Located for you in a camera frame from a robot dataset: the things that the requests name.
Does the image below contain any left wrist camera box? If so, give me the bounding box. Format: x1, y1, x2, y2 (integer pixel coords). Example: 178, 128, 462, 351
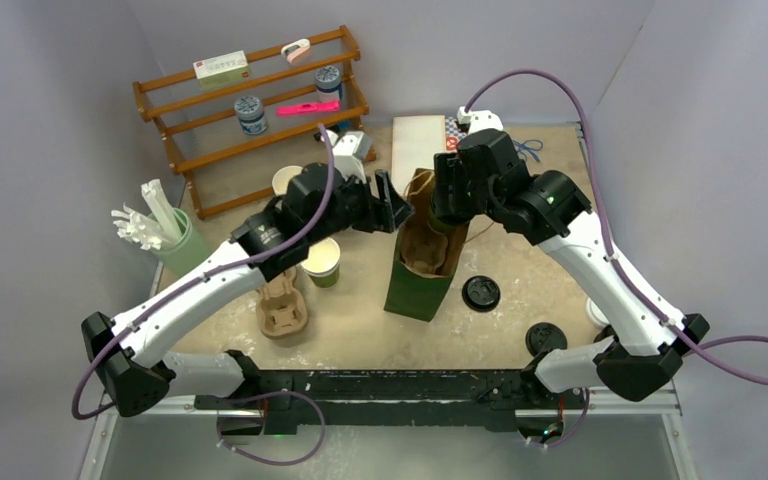
326, 130, 372, 183

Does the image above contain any white paper cup stack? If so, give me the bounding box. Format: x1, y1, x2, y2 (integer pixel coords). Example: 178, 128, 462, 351
271, 165, 303, 196
301, 238, 341, 288

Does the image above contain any blue lidded jar left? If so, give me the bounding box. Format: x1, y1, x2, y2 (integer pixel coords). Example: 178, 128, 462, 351
234, 95, 268, 136

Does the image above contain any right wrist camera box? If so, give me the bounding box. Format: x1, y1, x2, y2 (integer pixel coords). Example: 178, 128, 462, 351
456, 106, 504, 135

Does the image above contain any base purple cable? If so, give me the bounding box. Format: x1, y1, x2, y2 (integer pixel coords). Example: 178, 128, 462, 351
215, 390, 328, 467

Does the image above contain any white paper bag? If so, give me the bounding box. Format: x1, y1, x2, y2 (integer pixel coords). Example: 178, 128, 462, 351
391, 115, 446, 184

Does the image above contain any blue lidded jar right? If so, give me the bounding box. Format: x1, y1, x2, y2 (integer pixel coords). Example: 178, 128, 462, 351
314, 65, 343, 103

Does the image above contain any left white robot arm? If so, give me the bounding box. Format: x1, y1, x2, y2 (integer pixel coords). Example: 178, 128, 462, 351
80, 163, 415, 417

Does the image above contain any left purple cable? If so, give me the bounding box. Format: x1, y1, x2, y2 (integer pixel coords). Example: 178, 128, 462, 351
71, 123, 338, 421

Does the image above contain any white cup lid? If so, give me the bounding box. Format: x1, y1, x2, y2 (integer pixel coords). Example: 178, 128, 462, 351
585, 298, 610, 329

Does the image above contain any white green box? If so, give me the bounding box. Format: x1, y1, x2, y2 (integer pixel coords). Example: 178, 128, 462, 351
193, 50, 251, 91

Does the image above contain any black cup lid near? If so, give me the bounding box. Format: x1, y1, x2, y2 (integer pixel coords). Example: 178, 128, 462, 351
525, 322, 568, 357

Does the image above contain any blue checkered paper bag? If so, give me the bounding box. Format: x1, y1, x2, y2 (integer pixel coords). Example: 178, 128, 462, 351
444, 117, 465, 152

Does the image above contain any pink white clip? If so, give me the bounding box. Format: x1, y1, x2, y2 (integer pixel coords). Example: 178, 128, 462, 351
281, 38, 312, 66

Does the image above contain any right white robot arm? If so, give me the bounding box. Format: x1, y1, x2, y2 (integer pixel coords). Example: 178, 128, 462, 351
430, 129, 710, 407

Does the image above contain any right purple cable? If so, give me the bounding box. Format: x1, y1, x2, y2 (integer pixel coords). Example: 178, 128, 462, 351
464, 68, 768, 388

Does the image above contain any black cup lid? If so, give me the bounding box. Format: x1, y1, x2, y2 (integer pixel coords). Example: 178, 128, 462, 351
461, 275, 501, 312
525, 322, 568, 357

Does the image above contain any pink marker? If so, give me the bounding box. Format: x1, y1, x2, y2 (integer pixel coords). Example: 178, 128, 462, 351
275, 100, 341, 117

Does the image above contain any single green paper cup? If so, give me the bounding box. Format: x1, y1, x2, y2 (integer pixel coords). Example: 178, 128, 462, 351
428, 212, 459, 235

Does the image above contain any green paper bag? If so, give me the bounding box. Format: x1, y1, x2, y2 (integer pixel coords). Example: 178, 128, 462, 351
384, 169, 472, 322

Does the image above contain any green straw holder cup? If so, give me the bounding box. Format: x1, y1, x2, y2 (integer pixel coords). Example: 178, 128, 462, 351
151, 208, 214, 277

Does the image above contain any blue lidded jar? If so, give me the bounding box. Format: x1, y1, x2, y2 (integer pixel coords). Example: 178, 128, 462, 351
314, 65, 343, 103
234, 95, 268, 136

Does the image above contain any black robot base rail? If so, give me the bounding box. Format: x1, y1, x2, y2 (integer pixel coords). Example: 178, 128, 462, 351
195, 369, 585, 437

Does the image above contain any brown pulp cup carrier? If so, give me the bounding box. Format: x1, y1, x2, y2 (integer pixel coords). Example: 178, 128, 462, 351
399, 224, 448, 275

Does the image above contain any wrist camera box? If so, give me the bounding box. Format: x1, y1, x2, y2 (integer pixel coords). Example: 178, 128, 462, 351
456, 106, 504, 135
326, 130, 372, 183

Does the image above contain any wooden shelf rack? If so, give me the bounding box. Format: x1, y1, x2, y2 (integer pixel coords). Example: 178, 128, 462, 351
132, 25, 369, 220

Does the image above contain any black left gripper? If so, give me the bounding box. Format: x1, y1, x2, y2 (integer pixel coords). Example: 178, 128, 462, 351
306, 166, 412, 245

